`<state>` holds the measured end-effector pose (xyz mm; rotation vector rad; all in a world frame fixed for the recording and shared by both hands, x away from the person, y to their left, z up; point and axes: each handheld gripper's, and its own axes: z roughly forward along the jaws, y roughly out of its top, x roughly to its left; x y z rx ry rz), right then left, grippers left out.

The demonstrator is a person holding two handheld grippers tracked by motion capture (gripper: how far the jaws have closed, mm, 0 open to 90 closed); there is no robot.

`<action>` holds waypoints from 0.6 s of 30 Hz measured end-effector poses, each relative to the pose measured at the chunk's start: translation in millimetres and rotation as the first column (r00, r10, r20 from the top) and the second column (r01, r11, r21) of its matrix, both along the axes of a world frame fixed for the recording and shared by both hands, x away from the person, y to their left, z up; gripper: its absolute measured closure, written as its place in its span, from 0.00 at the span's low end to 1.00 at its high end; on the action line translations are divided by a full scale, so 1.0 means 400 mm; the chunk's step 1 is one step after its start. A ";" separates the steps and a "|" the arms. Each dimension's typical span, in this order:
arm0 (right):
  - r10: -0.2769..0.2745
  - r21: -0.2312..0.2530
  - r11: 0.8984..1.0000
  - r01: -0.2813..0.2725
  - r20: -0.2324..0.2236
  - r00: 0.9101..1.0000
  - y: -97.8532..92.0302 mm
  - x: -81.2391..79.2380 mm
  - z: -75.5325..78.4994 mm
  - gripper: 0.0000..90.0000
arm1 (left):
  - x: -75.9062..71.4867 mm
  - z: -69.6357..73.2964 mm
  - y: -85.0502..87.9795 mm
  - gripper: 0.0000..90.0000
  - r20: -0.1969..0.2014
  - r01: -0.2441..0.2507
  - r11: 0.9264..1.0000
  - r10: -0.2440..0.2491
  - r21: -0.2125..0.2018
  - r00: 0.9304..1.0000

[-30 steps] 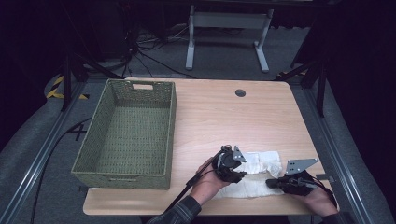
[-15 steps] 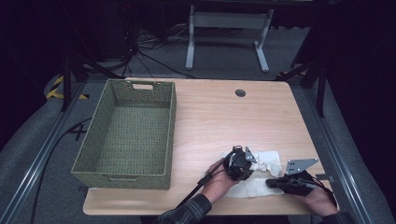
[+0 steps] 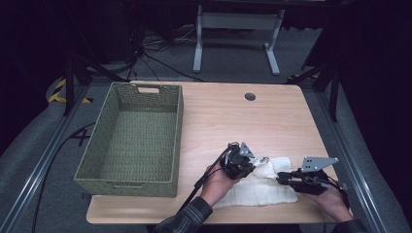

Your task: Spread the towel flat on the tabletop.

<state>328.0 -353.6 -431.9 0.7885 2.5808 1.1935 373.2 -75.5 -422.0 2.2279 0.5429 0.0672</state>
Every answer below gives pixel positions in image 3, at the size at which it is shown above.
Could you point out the person's right hand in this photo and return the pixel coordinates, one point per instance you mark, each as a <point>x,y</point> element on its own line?
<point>332,202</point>

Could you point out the person's left hand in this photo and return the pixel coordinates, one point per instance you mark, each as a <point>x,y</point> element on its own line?
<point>217,187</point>

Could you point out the black floor tape mark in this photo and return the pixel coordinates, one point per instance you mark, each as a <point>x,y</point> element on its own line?
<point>81,137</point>

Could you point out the green woven basket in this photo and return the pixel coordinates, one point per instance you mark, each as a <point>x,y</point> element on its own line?
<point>129,136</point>

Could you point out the white towel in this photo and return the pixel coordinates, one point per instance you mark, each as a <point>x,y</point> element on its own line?
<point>259,192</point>

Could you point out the black tripod stand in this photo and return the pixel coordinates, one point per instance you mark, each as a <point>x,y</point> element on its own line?
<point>69,84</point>
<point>333,90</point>

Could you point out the grey metal desk frame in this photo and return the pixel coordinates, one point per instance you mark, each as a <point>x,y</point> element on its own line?
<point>238,21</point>

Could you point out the yellow black floor tape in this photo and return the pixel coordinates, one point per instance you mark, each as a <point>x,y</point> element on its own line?
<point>56,93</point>

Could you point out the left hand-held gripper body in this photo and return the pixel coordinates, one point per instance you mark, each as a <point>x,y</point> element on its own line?
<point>238,160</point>

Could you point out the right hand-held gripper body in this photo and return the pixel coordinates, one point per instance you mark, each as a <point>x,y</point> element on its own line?
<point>315,176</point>

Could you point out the round grey table grommet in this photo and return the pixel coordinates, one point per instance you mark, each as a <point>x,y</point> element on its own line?
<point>250,96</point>

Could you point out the grey metal floor rail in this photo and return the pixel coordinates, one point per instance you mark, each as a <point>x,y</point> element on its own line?
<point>39,168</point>
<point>353,168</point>

